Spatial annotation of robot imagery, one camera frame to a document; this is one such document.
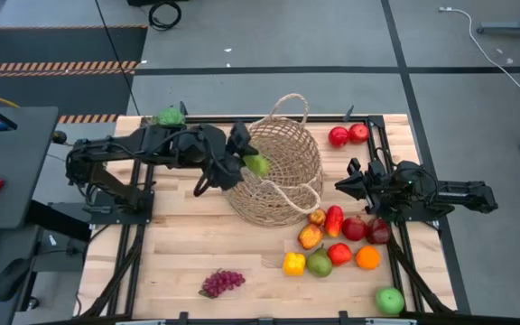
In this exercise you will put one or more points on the green pear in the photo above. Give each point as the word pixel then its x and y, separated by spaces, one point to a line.
pixel 319 264

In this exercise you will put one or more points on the black caster wheel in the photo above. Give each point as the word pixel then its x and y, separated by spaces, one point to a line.
pixel 32 303

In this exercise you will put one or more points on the dark red apple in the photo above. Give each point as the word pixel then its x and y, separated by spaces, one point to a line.
pixel 354 228
pixel 378 231

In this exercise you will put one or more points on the grey desk leg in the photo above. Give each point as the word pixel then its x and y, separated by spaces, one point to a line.
pixel 513 29

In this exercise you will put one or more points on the purple grape bunch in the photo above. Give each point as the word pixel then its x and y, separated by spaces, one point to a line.
pixel 221 283

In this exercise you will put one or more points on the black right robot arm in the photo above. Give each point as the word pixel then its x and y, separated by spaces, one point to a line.
pixel 458 194

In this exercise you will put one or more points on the black controller box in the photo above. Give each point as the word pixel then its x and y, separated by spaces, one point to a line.
pixel 57 221

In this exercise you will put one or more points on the black aluminium table frame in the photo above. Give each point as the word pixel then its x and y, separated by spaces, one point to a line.
pixel 215 119

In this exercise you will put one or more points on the dark grey desk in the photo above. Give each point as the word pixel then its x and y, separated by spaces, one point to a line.
pixel 16 180

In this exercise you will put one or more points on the orange-red mango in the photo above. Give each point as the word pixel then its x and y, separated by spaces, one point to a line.
pixel 310 236

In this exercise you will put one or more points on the black computer mouse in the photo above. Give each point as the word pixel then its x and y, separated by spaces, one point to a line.
pixel 11 280

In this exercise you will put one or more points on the orange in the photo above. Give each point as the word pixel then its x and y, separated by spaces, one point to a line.
pixel 368 257

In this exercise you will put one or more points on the woven straw basket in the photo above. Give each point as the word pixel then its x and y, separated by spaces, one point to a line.
pixel 282 212

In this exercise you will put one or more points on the yellow bell pepper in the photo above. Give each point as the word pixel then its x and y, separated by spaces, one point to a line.
pixel 294 264

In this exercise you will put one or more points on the black hazard-striped floor mat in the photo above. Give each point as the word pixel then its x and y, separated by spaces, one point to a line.
pixel 39 45

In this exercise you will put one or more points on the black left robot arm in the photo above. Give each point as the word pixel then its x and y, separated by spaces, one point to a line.
pixel 120 146

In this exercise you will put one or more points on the green artichoke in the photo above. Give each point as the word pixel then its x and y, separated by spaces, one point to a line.
pixel 169 117

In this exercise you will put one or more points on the green apple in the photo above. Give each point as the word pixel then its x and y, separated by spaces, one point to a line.
pixel 389 301

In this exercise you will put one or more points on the small red-yellow peach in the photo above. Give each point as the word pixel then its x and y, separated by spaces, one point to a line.
pixel 317 217

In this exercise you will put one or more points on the light green fruit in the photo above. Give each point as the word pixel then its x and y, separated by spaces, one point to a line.
pixel 258 165

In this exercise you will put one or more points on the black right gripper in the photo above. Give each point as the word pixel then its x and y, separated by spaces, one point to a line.
pixel 379 192

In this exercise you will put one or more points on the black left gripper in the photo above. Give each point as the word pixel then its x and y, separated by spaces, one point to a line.
pixel 226 169

